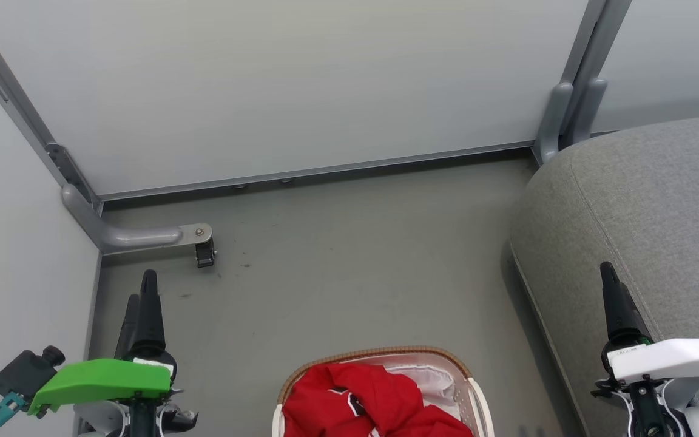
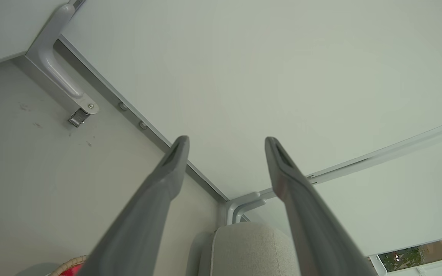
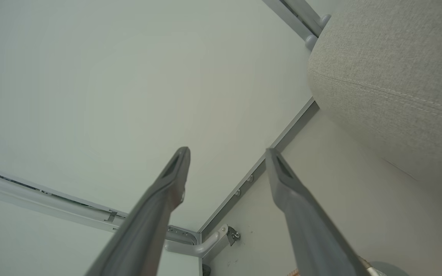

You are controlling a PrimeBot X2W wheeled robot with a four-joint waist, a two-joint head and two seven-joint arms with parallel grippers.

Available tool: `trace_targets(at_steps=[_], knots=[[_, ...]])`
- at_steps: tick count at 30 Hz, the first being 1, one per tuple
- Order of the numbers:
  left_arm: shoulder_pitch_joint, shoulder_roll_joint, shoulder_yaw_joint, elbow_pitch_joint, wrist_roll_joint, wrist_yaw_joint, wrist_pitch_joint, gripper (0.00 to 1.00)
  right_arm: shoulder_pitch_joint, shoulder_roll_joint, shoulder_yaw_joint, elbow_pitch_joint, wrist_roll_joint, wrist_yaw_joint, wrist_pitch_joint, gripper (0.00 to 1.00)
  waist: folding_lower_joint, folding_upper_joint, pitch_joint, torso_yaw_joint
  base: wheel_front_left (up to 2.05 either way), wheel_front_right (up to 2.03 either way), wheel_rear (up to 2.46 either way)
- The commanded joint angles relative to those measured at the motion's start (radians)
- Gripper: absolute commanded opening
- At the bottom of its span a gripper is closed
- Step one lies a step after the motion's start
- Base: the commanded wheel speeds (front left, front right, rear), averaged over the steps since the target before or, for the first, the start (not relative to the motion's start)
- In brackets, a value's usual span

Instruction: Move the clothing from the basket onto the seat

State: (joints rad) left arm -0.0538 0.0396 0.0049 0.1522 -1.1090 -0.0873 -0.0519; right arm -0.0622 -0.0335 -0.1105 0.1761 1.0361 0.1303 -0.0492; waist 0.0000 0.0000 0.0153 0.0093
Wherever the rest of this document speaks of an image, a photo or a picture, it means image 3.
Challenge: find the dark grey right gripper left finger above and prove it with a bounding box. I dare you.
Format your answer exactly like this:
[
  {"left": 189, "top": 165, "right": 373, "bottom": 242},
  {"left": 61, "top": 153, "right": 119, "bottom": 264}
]
[{"left": 85, "top": 146, "right": 191, "bottom": 276}]

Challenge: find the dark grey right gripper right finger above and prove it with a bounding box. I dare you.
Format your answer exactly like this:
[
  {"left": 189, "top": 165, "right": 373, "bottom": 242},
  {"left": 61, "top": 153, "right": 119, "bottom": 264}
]
[{"left": 265, "top": 148, "right": 371, "bottom": 276}]

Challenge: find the small black caster wheel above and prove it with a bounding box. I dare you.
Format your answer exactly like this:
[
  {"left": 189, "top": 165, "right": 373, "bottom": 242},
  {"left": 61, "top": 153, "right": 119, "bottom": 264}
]
[{"left": 227, "top": 226, "right": 241, "bottom": 246}]

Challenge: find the grey partition foot bracket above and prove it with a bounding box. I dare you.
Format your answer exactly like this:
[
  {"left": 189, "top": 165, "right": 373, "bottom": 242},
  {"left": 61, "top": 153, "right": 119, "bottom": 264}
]
[{"left": 165, "top": 224, "right": 230, "bottom": 258}]

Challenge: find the grey partition bottom rail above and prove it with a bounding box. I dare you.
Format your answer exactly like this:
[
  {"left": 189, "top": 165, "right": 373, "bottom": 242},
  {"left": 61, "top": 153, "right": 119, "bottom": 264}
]
[{"left": 198, "top": 98, "right": 320, "bottom": 240}]

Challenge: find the grey partition post with foot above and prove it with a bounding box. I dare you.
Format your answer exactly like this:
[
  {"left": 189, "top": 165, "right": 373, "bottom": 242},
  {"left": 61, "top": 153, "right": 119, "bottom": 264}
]
[
  {"left": 282, "top": 0, "right": 332, "bottom": 28},
  {"left": 261, "top": 0, "right": 318, "bottom": 51}
]

